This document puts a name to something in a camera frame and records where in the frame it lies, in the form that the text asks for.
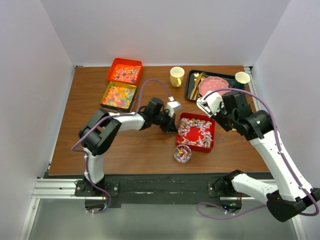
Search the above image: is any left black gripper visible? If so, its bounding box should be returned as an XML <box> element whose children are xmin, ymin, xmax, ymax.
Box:
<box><xmin>152</xmin><ymin>109</ymin><xmax>178</xmax><ymax>134</ymax></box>

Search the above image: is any red tray of lollipops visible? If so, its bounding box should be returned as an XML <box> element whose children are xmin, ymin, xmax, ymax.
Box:
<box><xmin>176</xmin><ymin>112</ymin><xmax>215</xmax><ymax>153</ymax></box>

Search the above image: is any clear plastic jar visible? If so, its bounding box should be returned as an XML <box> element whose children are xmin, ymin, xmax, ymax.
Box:
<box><xmin>173</xmin><ymin>144</ymin><xmax>192</xmax><ymax>164</ymax></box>

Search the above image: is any gold tin of gummies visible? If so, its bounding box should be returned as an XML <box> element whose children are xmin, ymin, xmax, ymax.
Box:
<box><xmin>100</xmin><ymin>81</ymin><xmax>138</xmax><ymax>113</ymax></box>

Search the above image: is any orange tray of candies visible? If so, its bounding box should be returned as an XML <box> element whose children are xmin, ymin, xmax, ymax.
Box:
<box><xmin>106</xmin><ymin>57</ymin><xmax>143</xmax><ymax>86</ymax></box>

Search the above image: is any silver metal scoop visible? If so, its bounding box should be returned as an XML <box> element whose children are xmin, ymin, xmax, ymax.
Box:
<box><xmin>196</xmin><ymin>97</ymin><xmax>212</xmax><ymax>117</ymax></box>

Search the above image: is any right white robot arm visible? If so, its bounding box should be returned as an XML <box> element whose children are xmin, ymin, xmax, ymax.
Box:
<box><xmin>197</xmin><ymin>89</ymin><xmax>320</xmax><ymax>222</ymax></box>

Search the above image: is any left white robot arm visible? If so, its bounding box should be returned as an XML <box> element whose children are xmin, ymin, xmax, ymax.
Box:
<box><xmin>71</xmin><ymin>96</ymin><xmax>181</xmax><ymax>197</ymax></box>

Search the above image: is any pink dotted plate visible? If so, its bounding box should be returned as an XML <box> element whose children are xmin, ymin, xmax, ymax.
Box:
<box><xmin>198</xmin><ymin>76</ymin><xmax>229</xmax><ymax>97</ymax></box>

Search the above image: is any black serving tray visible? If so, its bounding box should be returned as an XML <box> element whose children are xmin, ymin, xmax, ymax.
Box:
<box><xmin>185</xmin><ymin>70</ymin><xmax>234</xmax><ymax>102</ymax></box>

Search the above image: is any dark green mug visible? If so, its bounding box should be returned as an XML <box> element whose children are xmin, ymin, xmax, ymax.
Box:
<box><xmin>230</xmin><ymin>71</ymin><xmax>251</xmax><ymax>90</ymax></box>

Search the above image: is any yellow mug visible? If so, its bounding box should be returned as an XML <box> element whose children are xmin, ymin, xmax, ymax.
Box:
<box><xmin>169</xmin><ymin>66</ymin><xmax>185</xmax><ymax>88</ymax></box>

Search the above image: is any gold knife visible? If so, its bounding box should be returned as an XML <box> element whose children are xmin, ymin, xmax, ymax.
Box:
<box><xmin>192</xmin><ymin>72</ymin><xmax>206</xmax><ymax>100</ymax></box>

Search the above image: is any gold fork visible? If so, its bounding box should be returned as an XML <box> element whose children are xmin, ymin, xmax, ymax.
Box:
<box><xmin>190</xmin><ymin>72</ymin><xmax>201</xmax><ymax>99</ymax></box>

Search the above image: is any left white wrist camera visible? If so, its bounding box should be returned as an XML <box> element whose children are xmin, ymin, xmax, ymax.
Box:
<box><xmin>164</xmin><ymin>96</ymin><xmax>182</xmax><ymax>117</ymax></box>

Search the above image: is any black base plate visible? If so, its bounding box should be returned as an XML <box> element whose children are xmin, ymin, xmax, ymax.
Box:
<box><xmin>74</xmin><ymin>172</ymin><xmax>273</xmax><ymax>210</ymax></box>

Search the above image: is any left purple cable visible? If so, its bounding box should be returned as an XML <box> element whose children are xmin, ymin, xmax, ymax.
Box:
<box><xmin>71</xmin><ymin>78</ymin><xmax>176</xmax><ymax>215</ymax></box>

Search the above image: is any aluminium frame rail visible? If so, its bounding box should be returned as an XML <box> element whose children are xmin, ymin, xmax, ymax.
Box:
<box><xmin>31</xmin><ymin>177</ymin><xmax>296</xmax><ymax>201</ymax></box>

